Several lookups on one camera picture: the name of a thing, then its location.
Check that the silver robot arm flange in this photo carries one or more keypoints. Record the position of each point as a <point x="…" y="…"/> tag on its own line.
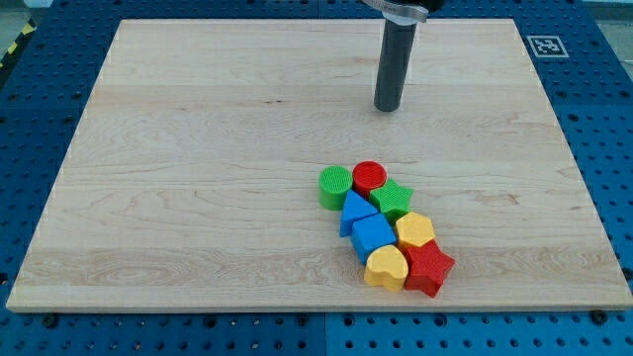
<point x="405" y="12"/>

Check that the green star block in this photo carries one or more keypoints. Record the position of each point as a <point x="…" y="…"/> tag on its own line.
<point x="392" y="200"/>

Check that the red star block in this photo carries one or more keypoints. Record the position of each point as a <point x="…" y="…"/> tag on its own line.
<point x="428" y="267"/>

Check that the green cylinder block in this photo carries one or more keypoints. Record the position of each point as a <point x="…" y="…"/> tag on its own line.
<point x="334" y="182"/>

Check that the blue triangle block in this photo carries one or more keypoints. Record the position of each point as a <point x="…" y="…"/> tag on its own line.
<point x="355" y="208"/>

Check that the red cylinder block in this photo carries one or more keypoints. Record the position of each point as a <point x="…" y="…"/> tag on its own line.
<point x="367" y="176"/>

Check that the blue cube block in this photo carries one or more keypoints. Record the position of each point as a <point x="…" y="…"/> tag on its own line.
<point x="370" y="234"/>

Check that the yellow hexagon block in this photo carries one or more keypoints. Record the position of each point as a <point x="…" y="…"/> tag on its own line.
<point x="413" y="229"/>

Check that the yellow heart block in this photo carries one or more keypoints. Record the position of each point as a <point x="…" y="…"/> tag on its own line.
<point x="386" y="267"/>

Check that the light wooden board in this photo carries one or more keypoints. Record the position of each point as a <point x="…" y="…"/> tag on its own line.
<point x="190" y="184"/>

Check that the grey cylindrical pointer rod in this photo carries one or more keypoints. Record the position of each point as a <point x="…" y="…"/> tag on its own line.
<point x="393" y="64"/>

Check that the white fiducial marker tag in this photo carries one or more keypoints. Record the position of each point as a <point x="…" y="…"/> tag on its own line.
<point x="545" y="46"/>

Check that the black bolt front left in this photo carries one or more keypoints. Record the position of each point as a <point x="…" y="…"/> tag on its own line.
<point x="50" y="320"/>

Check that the black bolt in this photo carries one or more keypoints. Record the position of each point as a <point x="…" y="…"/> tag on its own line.
<point x="598" y="317"/>
<point x="50" y="320"/>

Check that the black bolt front right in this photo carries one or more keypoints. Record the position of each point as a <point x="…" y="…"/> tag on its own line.
<point x="598" y="317"/>

